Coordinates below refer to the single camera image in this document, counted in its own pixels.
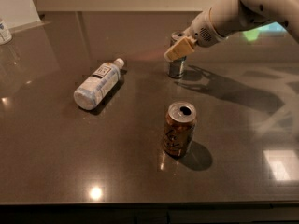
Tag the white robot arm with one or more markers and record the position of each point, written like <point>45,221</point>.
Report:
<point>228,17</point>

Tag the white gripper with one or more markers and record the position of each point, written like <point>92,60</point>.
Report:
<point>200,29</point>

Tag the white bottle at left edge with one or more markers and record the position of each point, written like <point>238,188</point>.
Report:
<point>5,34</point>

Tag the silver blue redbull can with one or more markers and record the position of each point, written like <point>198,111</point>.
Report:
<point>176,68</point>

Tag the orange soda can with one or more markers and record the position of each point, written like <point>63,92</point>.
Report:
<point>180,122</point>

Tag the green orange snack bag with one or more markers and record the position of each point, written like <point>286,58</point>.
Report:
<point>272,29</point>

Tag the clear plastic water bottle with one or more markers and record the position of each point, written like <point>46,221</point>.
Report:
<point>94,89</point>

